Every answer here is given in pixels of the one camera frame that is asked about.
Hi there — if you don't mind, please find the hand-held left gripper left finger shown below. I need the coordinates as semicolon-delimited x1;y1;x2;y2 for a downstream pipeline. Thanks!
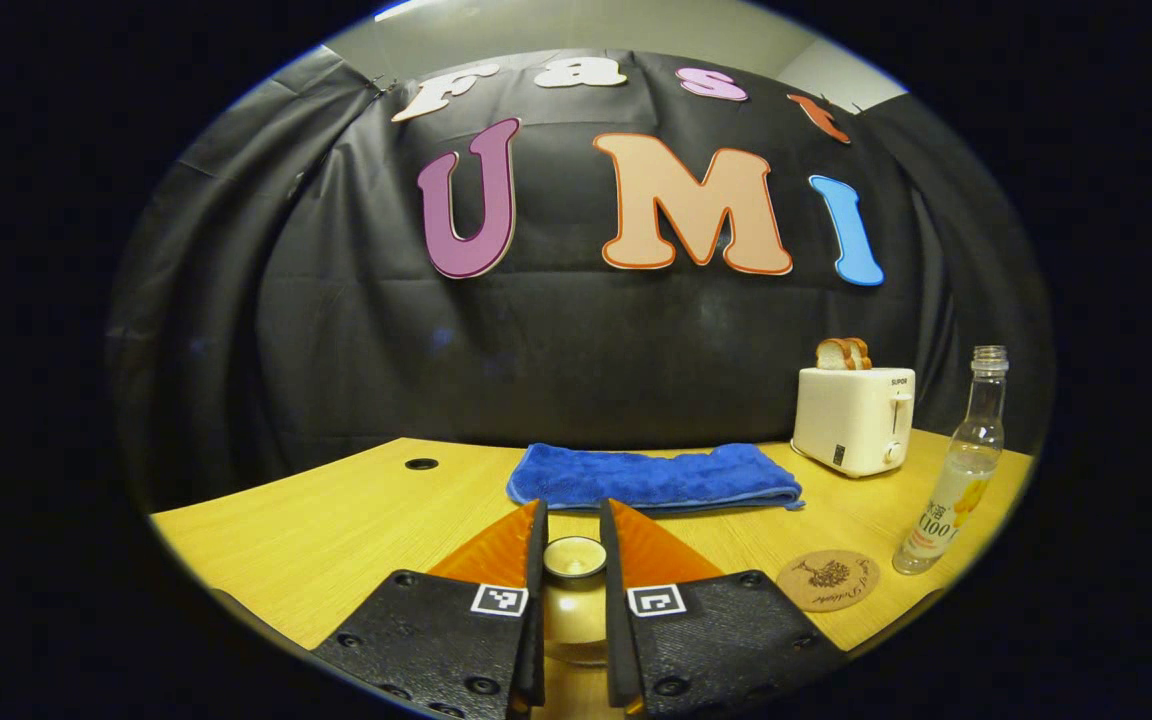
311;498;549;720

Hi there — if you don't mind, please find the black backdrop cloth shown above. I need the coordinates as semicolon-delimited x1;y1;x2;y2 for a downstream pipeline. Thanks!
106;48;1054;513

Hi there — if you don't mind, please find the blue folded towel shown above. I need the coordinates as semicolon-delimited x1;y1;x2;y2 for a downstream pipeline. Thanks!
506;443;806;514

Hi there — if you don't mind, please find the clear glass water bottle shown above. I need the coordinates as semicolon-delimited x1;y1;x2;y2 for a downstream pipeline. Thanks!
892;345;1011;576

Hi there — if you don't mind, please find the white toaster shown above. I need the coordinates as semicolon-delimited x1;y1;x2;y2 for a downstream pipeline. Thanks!
792;365;918;479

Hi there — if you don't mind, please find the cream teacup lid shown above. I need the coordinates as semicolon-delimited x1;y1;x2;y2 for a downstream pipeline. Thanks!
542;536;610;668

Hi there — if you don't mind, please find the round cork coaster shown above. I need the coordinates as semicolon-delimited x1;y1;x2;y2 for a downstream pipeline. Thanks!
776;549;882;613

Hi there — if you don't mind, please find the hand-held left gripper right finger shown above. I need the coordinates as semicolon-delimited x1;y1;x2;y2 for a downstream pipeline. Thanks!
599;498;849;720

